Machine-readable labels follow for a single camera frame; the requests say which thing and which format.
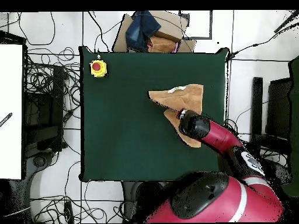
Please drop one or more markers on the tan terry towel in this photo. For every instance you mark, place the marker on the tan terry towel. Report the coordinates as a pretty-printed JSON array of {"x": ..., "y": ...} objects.
[{"x": 182, "y": 98}]

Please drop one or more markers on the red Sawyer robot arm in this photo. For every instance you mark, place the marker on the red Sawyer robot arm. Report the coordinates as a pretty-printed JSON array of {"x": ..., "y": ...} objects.
[{"x": 222, "y": 137}]

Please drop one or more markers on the black flat bar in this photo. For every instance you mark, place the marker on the black flat bar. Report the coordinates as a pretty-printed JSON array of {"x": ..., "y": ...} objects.
[{"x": 256, "y": 105}]

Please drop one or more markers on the dark green table cloth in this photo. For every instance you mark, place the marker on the dark green table cloth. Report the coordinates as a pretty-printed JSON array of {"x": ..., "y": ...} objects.
[{"x": 116, "y": 128}]

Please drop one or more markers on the folded tan towel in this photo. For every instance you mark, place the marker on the folded tan towel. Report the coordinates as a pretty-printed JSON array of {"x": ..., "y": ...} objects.
[{"x": 161, "y": 44}]

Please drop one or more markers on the brown cardboard box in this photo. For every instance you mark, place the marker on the brown cardboard box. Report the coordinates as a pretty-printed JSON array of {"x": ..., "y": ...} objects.
[{"x": 170, "y": 25}]

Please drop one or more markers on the yellow emergency stop button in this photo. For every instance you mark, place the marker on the yellow emergency stop button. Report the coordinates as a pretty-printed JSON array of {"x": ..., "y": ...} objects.
[{"x": 98, "y": 68}]

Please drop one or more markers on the blue denim jeans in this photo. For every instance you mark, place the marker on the blue denim jeans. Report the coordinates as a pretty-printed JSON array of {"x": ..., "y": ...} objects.
[{"x": 140, "y": 28}]

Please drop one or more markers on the black box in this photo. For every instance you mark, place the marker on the black box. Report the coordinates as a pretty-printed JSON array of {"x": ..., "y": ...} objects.
[{"x": 279, "y": 105}]

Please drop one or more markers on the green cloth on side table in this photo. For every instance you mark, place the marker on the green cloth on side table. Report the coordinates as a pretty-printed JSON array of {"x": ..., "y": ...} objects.
[{"x": 294, "y": 116}]

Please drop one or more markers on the black equipment case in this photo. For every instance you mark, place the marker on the black equipment case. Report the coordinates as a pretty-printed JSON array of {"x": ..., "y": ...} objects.
[{"x": 44, "y": 105}]

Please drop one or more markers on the black rod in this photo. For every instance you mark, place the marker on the black rod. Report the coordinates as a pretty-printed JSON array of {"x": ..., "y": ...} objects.
[{"x": 286, "y": 22}]

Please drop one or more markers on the black power adapter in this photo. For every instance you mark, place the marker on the black power adapter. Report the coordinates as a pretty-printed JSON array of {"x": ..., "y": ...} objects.
[{"x": 68, "y": 211}]

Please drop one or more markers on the white desk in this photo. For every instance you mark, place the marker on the white desk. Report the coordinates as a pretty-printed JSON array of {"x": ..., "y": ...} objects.
[{"x": 10, "y": 93}]

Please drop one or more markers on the black square metal frame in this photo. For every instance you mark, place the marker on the black square metal frame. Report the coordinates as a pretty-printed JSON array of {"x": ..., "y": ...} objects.
[{"x": 198, "y": 37}]

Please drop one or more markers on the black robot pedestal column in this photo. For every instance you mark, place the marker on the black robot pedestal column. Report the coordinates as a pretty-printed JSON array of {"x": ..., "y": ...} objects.
[{"x": 140, "y": 198}]

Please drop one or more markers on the black pedestal foot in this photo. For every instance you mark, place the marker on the black pedestal foot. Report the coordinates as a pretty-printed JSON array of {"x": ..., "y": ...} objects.
[{"x": 39, "y": 161}]

